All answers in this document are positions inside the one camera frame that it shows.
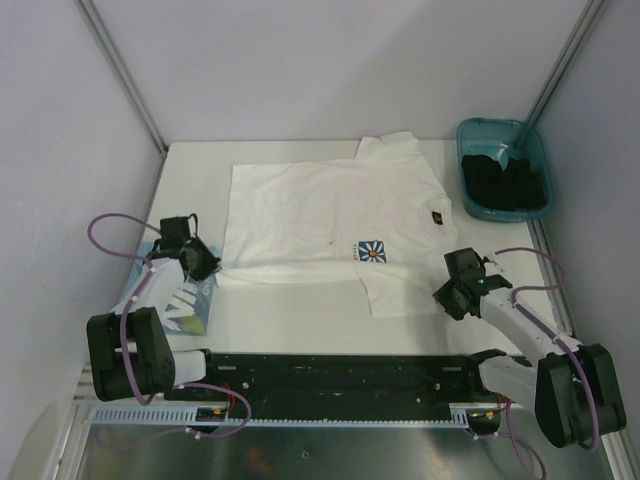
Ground teal plastic bin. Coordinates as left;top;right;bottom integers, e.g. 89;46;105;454
456;118;555;223

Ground grey slotted cable duct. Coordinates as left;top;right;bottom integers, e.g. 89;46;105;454
89;403;471;429

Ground black t shirt in bin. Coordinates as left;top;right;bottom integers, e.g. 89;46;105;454
461;155;547;211

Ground purple cable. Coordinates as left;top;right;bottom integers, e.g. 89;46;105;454
87;213;252;441
492;247;601;471

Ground folded blue printed t shirt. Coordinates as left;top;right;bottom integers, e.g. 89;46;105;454
122;241;224;337

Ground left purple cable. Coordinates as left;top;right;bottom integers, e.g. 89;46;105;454
87;213;252;441

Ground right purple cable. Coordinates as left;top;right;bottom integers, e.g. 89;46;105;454
492;247;601;471

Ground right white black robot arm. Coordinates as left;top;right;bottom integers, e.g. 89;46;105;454
434;248;627;449

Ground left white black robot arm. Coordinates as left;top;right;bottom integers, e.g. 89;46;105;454
86;214;221;405

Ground white t shirt flower print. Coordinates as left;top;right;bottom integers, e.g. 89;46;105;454
216;131;458;318

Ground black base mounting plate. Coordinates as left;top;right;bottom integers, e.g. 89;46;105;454
163;352;521;407

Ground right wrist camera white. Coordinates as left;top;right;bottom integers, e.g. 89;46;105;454
483;256;505;275

